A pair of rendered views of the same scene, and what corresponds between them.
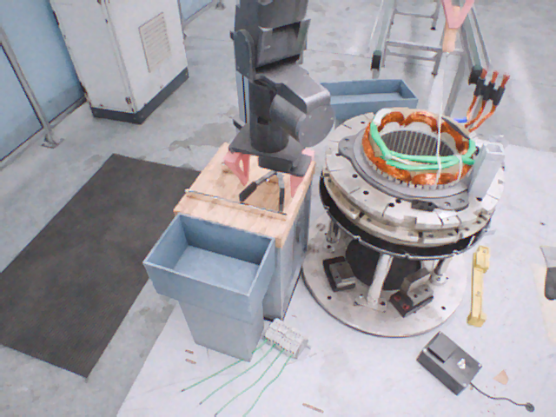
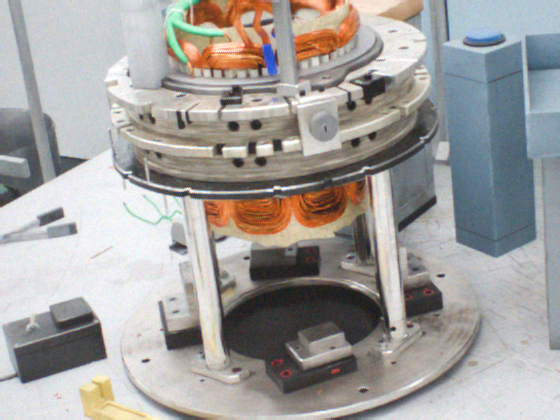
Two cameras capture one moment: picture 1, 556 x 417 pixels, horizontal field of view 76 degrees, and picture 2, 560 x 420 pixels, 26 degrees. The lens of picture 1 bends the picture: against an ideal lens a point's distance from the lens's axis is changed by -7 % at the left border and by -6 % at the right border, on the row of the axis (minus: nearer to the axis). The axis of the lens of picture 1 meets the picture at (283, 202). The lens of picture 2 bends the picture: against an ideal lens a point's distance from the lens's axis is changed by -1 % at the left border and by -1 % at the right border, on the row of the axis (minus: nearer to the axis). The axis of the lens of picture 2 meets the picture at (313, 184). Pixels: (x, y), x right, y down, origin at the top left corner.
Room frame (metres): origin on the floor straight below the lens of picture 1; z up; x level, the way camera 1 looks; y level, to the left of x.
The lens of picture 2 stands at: (0.94, -1.35, 1.44)
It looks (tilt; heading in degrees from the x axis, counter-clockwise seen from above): 22 degrees down; 109
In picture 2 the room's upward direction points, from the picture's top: 7 degrees counter-clockwise
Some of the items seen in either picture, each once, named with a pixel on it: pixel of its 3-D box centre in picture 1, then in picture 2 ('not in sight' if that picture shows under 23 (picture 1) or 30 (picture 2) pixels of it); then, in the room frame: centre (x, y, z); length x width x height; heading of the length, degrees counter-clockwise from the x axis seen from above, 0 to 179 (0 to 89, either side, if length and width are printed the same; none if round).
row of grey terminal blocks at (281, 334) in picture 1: (286, 338); (203, 223); (0.33, 0.00, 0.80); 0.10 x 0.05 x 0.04; 58
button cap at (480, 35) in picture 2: not in sight; (483, 35); (0.71, 0.01, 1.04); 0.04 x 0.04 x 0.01
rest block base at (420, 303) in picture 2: not in sight; (408, 290); (0.64, -0.18, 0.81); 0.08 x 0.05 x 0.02; 122
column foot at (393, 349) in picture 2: not in sight; (395, 340); (0.65, -0.28, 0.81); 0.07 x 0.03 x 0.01; 68
